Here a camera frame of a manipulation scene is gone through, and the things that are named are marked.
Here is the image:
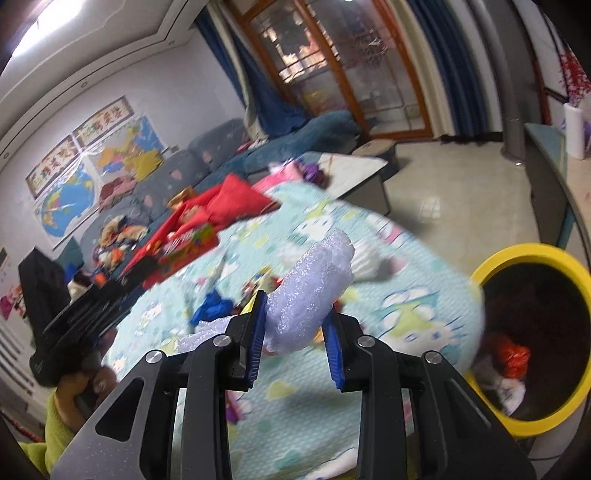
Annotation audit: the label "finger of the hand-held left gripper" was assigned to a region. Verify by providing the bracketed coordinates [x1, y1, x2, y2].
[44, 272, 144, 343]

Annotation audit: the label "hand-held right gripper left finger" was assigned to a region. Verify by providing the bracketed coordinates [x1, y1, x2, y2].
[51, 291, 269, 480]

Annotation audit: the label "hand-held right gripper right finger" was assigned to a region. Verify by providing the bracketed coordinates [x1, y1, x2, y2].
[322, 307, 539, 480]

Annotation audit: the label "lavender foam wrap sheet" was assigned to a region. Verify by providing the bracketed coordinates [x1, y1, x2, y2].
[178, 228, 356, 356]

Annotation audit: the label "yellow rimmed trash bin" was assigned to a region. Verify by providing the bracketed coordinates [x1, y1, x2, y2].
[465, 244, 591, 439]

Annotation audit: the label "person's left forearm green sleeve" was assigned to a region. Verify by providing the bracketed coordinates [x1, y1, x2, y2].
[17, 392, 80, 478]

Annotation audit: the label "person's left hand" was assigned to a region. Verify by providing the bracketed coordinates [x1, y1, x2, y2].
[54, 364, 118, 432]

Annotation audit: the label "blue crumpled wrapper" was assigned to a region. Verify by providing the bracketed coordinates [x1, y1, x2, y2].
[191, 290, 237, 325]

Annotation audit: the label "pile of colourful toys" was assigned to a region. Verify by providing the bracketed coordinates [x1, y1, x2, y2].
[91, 215, 149, 278]

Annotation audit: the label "teal cartoon printed blanket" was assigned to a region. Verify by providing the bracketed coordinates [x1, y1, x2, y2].
[102, 182, 486, 480]

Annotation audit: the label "red printed box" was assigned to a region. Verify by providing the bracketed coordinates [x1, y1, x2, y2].
[119, 212, 221, 288]

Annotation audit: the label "pink clothes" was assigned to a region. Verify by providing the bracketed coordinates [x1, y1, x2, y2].
[252, 159, 302, 193]

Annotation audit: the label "grey coffee table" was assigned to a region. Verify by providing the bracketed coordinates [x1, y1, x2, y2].
[305, 151, 391, 216]

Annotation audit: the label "purple cloth item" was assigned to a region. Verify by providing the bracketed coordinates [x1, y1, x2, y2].
[300, 161, 328, 186]

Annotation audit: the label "red crumpled wrapper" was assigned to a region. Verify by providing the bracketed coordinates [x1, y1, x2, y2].
[488, 333, 532, 380]

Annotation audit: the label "white printed wrapper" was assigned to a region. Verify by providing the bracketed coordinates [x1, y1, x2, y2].
[496, 376, 528, 414]

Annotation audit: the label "grey blue sofa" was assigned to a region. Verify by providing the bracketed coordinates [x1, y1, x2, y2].
[69, 117, 262, 287]

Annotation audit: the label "round blue pouf stool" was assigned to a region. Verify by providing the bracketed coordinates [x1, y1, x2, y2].
[350, 140, 400, 168]

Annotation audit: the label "blue plush blanket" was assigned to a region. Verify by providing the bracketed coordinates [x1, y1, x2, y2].
[242, 111, 365, 175]

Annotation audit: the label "blue curtain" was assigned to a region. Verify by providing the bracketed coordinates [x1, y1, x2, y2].
[196, 0, 306, 140]
[406, 0, 491, 140]

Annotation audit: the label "grey tv cabinet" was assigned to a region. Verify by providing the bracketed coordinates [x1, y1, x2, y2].
[524, 122, 591, 274]

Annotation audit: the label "wooden framed glass door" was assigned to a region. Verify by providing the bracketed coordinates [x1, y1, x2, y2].
[226, 0, 435, 140]

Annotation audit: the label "grey round column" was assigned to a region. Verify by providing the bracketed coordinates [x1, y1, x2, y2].
[475, 0, 528, 163]

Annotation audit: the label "white ribbed vase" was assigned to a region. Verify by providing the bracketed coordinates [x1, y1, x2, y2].
[563, 102, 588, 160]

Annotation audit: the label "world map wall poster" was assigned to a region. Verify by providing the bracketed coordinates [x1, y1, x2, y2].
[25, 136, 101, 244]

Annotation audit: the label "country map wall poster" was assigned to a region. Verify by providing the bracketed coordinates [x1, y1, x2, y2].
[71, 96, 168, 186]

